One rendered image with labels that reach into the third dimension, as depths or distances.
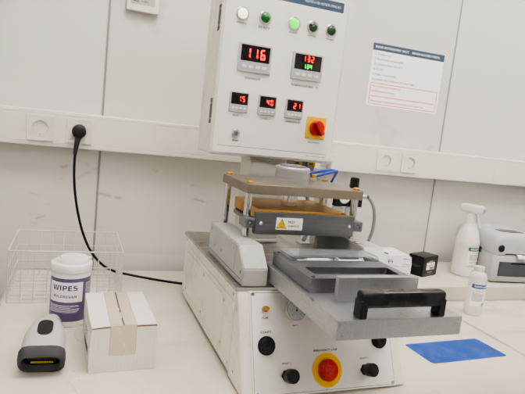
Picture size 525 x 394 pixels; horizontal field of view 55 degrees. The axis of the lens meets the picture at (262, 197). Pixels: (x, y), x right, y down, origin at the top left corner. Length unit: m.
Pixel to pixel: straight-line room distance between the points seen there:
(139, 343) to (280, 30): 0.77
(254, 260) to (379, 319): 0.29
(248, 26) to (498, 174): 1.23
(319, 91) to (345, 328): 0.72
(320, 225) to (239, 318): 0.28
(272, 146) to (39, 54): 0.71
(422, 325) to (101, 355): 0.56
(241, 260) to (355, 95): 0.98
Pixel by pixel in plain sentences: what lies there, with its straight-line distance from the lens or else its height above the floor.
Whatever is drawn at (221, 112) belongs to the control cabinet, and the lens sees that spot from 1.21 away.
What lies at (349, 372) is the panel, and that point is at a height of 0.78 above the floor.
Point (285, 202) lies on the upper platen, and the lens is 1.13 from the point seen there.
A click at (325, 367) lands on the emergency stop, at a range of 0.99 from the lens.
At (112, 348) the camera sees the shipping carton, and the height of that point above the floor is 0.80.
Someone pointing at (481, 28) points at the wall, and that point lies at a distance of 2.10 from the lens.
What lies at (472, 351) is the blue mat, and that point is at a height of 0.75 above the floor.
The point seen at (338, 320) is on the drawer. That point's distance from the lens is 0.73.
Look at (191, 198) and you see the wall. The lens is 1.60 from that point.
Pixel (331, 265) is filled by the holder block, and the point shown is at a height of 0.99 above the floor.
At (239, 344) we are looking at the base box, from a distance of 0.94.
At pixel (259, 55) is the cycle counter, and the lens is 1.24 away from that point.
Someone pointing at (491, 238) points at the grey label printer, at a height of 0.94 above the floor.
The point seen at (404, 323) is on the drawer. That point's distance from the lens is 0.79.
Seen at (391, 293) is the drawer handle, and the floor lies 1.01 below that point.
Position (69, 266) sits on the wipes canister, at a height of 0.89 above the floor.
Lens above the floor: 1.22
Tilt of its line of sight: 8 degrees down
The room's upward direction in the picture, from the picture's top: 6 degrees clockwise
